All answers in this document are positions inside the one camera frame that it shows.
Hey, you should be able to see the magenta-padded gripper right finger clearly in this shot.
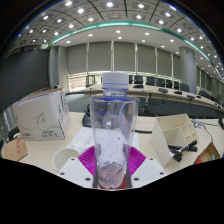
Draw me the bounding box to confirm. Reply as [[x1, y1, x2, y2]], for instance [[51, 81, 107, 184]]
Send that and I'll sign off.
[[123, 145, 168, 190]]

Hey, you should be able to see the white copy paper box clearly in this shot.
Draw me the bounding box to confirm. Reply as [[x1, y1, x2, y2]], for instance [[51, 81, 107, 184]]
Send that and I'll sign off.
[[11, 89, 70, 142]]

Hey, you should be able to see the black device with cables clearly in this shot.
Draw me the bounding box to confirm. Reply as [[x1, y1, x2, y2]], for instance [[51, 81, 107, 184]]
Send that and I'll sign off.
[[8, 126, 21, 141]]

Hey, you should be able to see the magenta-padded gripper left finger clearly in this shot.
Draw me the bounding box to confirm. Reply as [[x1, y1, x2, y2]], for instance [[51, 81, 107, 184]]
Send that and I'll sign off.
[[58, 145, 100, 190]]

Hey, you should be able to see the group of ceiling lights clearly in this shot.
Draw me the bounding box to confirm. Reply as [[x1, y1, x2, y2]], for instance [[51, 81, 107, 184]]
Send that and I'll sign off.
[[16, 0, 224, 68]]

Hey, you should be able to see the white cup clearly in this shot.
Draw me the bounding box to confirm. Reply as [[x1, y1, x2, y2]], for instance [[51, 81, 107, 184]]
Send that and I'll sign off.
[[51, 147, 81, 173]]

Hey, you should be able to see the white paper sheet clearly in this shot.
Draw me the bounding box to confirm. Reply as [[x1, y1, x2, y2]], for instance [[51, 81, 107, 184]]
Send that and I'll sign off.
[[66, 126, 141, 156]]

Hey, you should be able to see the flat brown cardboard sheet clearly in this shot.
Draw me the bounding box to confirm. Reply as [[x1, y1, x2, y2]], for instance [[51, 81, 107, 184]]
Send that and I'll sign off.
[[1, 137, 29, 163]]

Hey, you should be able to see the long curved conference desk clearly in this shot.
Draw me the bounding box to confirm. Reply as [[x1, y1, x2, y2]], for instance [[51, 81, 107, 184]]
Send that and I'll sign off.
[[79, 83, 224, 118]]

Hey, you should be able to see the black handled tool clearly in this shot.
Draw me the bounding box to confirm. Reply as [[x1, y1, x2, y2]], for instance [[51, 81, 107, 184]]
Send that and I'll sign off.
[[167, 139, 198, 163]]

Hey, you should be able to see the clear plastic water bottle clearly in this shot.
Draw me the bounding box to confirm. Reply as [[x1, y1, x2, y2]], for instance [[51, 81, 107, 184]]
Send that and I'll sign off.
[[89, 71, 141, 191]]

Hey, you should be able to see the black desk phone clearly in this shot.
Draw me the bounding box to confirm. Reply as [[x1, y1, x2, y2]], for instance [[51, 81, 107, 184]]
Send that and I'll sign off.
[[81, 103, 93, 128]]

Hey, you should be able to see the beige open organizer box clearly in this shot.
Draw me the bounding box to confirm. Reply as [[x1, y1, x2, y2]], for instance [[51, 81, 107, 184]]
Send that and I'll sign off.
[[149, 113, 201, 168]]

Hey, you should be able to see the group of black office chairs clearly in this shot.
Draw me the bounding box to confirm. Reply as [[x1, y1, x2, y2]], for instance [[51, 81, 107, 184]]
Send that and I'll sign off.
[[128, 74, 214, 101]]

